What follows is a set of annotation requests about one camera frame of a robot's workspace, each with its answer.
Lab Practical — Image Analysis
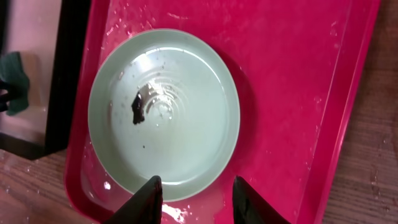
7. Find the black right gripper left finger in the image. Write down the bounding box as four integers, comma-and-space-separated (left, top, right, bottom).
103, 175, 163, 224

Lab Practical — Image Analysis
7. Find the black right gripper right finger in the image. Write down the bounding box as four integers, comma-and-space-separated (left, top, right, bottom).
232, 176, 290, 224

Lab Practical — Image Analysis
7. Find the light blue plate top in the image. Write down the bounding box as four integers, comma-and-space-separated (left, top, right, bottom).
88, 29, 240, 202

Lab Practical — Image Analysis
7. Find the teal sponge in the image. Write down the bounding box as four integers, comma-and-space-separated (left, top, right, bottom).
1, 52, 30, 116

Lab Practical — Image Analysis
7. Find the red plastic tray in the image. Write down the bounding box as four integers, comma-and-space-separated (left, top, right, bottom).
64, 0, 380, 223

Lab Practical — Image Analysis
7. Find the black rectangular water tray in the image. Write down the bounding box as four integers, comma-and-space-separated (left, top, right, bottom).
1, 0, 91, 160

